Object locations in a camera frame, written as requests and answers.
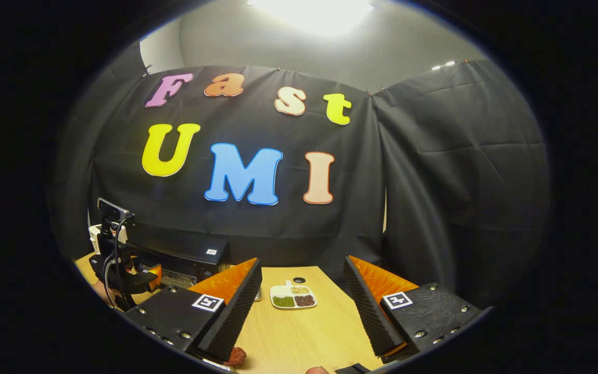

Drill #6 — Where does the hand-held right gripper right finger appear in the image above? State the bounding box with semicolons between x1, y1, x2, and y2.
343;255;484;364

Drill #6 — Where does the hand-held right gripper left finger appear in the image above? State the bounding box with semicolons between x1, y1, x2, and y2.
123;257;263;364

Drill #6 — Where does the red meat piece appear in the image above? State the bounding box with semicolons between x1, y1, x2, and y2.
225;347;248;367

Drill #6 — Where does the black electric oven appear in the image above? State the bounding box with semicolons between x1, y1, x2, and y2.
125;229;231;289

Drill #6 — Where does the white toaster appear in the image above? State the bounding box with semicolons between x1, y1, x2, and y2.
88;223;128;255

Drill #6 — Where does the white rectangular tray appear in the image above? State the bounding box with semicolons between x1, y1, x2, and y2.
203;357;235;372

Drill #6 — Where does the white divided plate with beans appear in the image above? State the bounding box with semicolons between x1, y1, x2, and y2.
270;280;318;310

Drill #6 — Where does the black backdrop cloth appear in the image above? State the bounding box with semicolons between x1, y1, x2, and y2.
52;42;551;310

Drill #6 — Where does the large ceiling light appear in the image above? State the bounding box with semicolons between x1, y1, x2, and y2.
247;0;377;37

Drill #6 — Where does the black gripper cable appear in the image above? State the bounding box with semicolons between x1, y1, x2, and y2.
103;216;131;308

